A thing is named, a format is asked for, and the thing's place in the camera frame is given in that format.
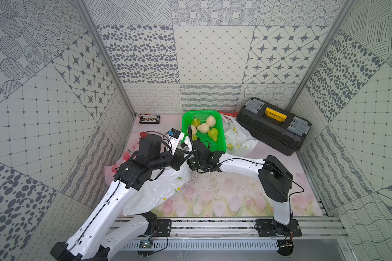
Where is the white plastic bag lemon print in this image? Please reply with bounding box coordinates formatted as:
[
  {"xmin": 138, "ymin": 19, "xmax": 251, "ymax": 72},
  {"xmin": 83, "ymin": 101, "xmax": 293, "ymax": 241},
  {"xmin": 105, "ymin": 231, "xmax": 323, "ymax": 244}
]
[{"xmin": 122, "ymin": 163, "xmax": 191, "ymax": 216}]

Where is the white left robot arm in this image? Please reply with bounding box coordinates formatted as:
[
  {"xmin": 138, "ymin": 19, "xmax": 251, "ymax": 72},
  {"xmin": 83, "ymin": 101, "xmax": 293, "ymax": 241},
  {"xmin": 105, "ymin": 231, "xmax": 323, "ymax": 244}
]
[{"xmin": 50, "ymin": 129, "xmax": 192, "ymax": 261}]

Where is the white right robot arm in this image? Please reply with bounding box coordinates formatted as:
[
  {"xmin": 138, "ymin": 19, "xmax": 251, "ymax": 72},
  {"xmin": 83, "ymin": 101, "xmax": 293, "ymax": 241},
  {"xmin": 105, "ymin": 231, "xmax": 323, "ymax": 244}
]
[{"xmin": 181, "ymin": 140, "xmax": 295, "ymax": 237}]

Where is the green plastic basket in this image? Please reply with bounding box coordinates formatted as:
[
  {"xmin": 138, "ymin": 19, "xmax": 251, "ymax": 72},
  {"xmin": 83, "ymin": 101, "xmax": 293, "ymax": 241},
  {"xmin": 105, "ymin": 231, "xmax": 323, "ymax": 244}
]
[{"xmin": 181, "ymin": 110, "xmax": 228, "ymax": 153}]

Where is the green pear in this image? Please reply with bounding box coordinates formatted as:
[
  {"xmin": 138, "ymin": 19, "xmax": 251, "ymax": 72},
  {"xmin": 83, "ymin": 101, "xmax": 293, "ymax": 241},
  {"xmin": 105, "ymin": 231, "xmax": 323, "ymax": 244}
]
[{"xmin": 208, "ymin": 128, "xmax": 219, "ymax": 142}]

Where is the pale beige pear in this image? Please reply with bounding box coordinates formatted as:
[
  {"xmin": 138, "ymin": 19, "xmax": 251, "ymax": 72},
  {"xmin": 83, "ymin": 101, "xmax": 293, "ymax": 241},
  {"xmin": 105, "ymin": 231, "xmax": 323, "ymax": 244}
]
[{"xmin": 197, "ymin": 122, "xmax": 210, "ymax": 134}]

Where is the yellow-green small pear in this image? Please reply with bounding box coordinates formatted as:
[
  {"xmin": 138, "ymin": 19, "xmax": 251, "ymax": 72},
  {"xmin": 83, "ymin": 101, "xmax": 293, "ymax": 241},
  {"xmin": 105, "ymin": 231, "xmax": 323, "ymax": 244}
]
[{"xmin": 191, "ymin": 117, "xmax": 201, "ymax": 128}]

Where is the black smartphone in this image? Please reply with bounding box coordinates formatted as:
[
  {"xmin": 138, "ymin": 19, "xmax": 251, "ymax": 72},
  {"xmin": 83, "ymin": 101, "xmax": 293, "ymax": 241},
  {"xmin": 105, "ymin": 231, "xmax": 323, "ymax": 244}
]
[{"xmin": 139, "ymin": 115, "xmax": 161, "ymax": 125}]

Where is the red plastic bag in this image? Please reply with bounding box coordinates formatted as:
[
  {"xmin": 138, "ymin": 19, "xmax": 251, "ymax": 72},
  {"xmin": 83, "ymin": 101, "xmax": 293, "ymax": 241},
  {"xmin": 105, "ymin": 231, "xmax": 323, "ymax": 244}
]
[{"xmin": 221, "ymin": 112, "xmax": 238, "ymax": 117}]

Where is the black toolbox yellow latch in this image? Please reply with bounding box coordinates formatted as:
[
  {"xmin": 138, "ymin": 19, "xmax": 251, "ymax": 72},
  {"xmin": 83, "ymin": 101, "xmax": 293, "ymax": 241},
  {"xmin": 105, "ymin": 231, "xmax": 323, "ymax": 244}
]
[{"xmin": 236, "ymin": 97, "xmax": 312, "ymax": 156}]

